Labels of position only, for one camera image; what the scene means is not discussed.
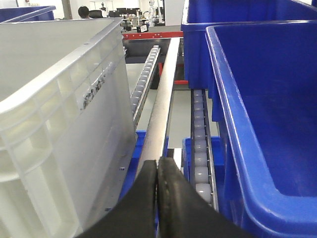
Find roller track of divider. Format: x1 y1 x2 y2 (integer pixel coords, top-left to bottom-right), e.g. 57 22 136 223
130 45 160 129
190 89 219 211

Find blue bin far left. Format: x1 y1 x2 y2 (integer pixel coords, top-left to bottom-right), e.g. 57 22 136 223
0 5 56 23

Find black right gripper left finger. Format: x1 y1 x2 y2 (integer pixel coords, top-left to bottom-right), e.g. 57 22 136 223
78 160 158 238

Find roller track right of divider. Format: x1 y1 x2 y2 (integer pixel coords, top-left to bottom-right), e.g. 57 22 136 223
190 89 219 211

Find white plastic tote bin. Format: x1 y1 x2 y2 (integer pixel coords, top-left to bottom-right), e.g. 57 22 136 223
0 18 136 238

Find red shelf frame beam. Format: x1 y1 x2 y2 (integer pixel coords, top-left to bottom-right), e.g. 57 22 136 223
123 31 183 40

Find blue bin behind right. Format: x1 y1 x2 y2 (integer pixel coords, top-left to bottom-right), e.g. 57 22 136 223
181 0 317 89

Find person with black hair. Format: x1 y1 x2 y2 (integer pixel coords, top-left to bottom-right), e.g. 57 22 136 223
78 6 90 19

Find roller track left of divider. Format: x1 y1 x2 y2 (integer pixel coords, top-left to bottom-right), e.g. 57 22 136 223
130 45 160 129

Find silver metal divider rail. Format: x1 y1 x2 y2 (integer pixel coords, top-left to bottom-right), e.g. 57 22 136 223
136 37 181 176

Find large blue bin right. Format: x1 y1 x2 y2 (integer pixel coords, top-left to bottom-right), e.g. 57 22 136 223
206 20 317 238

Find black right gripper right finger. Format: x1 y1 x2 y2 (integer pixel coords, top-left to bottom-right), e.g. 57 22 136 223
158 157 250 238

